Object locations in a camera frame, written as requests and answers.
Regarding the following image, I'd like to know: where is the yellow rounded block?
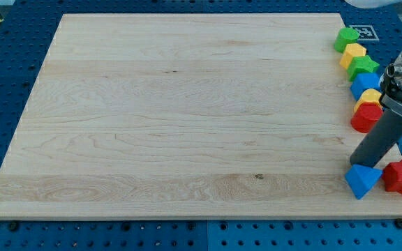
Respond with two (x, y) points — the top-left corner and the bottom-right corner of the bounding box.
(353, 89), (382, 113)

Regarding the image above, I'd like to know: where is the red cylinder block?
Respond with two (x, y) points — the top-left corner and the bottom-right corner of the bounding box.
(350, 102), (383, 133)

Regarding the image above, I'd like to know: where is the blue triangle block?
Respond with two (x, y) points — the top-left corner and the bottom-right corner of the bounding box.
(345, 164), (382, 199)

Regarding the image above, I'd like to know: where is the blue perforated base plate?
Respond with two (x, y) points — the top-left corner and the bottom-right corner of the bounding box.
(0, 0), (402, 250)

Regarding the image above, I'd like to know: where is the light wooden board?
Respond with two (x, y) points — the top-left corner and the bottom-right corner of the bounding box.
(0, 13), (402, 220)

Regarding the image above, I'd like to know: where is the yellow hexagon block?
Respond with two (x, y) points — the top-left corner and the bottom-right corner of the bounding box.
(339, 43), (367, 70)

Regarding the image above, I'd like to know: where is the green cylinder block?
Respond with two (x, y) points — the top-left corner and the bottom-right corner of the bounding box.
(334, 27), (359, 52)

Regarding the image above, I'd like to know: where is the green star block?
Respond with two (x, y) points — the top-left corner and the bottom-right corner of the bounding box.
(347, 55), (380, 82)

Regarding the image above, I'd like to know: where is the blue cube block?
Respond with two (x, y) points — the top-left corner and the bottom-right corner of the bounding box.
(350, 73), (380, 101)

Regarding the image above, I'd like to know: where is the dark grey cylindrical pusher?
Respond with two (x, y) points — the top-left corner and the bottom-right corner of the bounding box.
(350, 109), (402, 167)

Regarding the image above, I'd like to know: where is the white fiducial marker tag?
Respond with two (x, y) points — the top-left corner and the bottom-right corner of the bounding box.
(350, 24), (379, 41)

